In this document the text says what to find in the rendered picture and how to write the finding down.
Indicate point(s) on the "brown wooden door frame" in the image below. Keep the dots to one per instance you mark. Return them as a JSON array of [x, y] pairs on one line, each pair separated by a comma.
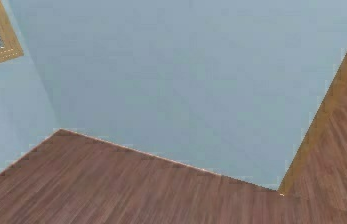
[[327, 106]]

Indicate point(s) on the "gold framed wall picture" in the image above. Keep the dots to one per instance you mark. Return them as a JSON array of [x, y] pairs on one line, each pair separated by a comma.
[[4, 40]]

